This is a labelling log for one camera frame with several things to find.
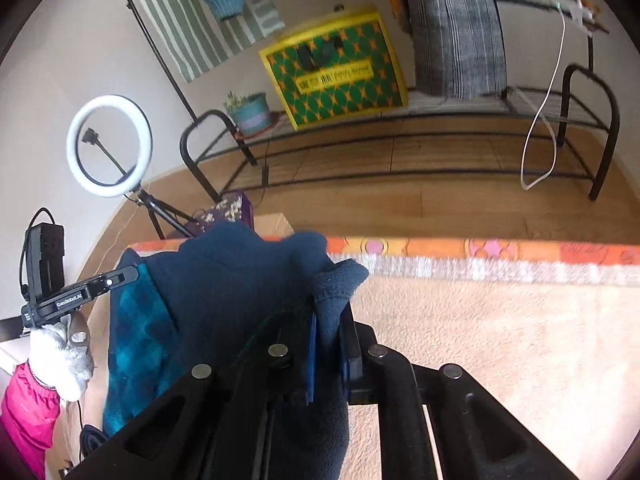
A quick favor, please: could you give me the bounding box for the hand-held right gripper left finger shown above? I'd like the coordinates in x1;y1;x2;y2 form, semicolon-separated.
65;310;318;480

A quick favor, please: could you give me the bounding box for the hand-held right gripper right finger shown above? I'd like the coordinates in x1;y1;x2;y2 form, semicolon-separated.
339;317;581;480

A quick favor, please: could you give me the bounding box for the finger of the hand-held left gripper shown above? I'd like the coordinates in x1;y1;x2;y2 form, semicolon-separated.
101;266;140;292

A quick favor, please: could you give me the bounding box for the teal plaid fleece jacket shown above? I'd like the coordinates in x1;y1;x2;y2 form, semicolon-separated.
102;221;371;480

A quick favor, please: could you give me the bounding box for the black metal clothes rack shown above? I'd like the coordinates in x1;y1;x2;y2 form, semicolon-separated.
110;0;622;203

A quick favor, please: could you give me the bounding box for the person's left hand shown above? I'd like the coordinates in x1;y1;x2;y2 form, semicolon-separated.
27;310;96;403

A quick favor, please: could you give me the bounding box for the purple floral box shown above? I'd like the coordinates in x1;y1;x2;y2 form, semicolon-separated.
192;190;256;236

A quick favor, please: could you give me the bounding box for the tan cardboard box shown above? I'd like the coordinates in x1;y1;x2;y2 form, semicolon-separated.
252;212;296;240

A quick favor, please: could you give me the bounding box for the beige blanket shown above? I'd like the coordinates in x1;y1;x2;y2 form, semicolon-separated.
345;280;640;480

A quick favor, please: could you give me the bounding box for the white checked bed sheet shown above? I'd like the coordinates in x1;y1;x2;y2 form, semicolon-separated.
350;252;640;288

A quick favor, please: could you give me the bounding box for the teal plant pot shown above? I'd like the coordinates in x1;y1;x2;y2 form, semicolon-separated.
224;91;273;136

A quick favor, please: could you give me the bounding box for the white green striped cloth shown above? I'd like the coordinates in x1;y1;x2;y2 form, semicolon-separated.
117;0;286;83

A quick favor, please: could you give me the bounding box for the yellow green patterned box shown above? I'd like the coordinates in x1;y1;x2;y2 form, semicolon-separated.
258;5;410;132

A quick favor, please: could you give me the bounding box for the grey plaid coat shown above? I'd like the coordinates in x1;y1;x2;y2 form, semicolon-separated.
395;0;508;101

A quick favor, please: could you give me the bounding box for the white clip lamp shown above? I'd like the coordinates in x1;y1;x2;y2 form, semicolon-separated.
550;0;608;36

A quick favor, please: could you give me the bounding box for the white ring light on tripod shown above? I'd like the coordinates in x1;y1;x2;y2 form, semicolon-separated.
82;127;198;241

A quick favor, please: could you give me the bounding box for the white lamp cable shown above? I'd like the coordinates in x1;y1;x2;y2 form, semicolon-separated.
520;7;568;192

